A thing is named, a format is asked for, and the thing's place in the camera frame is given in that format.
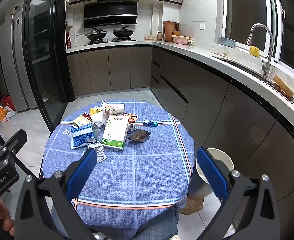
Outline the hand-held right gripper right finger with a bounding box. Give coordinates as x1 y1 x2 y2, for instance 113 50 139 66
196 147 280 240

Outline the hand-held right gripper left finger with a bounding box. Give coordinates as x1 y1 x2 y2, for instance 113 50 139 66
14 148 99 240

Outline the white trash can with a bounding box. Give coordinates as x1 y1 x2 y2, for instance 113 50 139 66
195 148 235 200

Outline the white wrapper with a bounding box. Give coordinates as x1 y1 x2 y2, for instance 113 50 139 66
86 142 107 162

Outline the blue and white packet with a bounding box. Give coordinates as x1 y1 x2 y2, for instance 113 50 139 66
70 123 97 150

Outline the grey foil wrapper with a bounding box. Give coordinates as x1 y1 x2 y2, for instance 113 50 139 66
91 122 106 140

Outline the white and green box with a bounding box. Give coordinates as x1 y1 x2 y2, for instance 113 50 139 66
99 115 129 151

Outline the small yellow box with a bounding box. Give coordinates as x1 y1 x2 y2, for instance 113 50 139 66
72 115 92 127

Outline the white paper bag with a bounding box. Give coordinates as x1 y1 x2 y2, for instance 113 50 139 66
92 110 110 124

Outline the yellow packet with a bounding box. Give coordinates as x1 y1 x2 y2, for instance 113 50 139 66
90 106 103 117

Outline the dark brown snack packet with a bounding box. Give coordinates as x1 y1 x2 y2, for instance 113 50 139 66
127 129 152 143

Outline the printed paper cup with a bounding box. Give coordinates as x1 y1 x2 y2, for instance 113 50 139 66
101 102 125 117

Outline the red snack packet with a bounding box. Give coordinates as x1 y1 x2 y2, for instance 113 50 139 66
124 113 139 123

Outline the person's left hand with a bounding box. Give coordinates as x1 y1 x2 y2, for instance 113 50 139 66
0 198 14 237

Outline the orange and white bag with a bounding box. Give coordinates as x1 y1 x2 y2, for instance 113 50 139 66
0 106 17 123

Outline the red bag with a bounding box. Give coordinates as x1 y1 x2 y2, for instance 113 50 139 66
1 94 16 112

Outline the brown cardboard piece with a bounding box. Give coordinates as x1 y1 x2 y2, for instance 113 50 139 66
179 197 204 215

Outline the table with blue plaid tablecloth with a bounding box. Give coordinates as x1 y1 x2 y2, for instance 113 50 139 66
41 99 196 240

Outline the person's right leg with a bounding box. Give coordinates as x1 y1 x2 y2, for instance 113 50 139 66
134 205 180 240

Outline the grey refrigerator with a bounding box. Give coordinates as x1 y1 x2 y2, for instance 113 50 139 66
0 10 37 112

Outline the black framed glass door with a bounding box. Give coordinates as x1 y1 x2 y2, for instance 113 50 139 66
22 0 75 130

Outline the steel sink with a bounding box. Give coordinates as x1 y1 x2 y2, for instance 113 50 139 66
212 55 275 84

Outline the brown wooden board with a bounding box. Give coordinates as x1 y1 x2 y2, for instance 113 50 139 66
273 74 294 103

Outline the white kitchen countertop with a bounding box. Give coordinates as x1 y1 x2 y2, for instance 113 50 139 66
65 40 294 140

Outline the steel kitchen faucet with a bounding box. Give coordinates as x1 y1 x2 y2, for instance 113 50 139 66
245 23 275 78

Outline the black wok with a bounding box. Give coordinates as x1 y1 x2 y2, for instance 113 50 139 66
76 29 107 42
113 25 134 40

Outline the black gas stove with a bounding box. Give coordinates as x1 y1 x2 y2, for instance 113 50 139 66
84 39 137 46

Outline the round shallow basket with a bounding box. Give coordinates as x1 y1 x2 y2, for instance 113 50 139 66
172 35 191 45

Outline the wooden cutting board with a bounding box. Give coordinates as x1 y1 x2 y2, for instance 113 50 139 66
163 20 181 42

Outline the black range hood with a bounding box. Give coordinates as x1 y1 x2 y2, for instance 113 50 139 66
83 2 138 29

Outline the kitchen window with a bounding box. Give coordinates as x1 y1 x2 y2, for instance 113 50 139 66
222 0 294 80

